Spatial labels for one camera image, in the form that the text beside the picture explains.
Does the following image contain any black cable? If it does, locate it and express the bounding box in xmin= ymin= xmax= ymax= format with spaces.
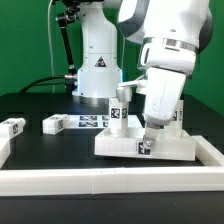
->
xmin=19 ymin=77 xmax=76 ymax=94

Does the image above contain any white square table top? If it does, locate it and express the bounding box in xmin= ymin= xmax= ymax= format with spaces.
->
xmin=94 ymin=128 xmax=196 ymax=161

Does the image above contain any white U-shaped fence wall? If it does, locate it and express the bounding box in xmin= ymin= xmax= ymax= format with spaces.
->
xmin=0 ymin=136 xmax=224 ymax=196

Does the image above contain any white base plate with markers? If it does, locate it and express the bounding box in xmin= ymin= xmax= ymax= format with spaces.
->
xmin=67 ymin=115 xmax=142 ymax=129

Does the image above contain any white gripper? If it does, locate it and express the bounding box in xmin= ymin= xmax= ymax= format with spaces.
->
xmin=143 ymin=67 xmax=186 ymax=149

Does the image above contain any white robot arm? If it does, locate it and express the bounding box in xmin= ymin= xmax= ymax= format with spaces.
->
xmin=62 ymin=0 xmax=212 ymax=149

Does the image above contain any white thin cable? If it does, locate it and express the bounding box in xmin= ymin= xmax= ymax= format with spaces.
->
xmin=47 ymin=0 xmax=56 ymax=94

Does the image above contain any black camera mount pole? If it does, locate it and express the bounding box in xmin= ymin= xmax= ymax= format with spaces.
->
xmin=55 ymin=6 xmax=78 ymax=81

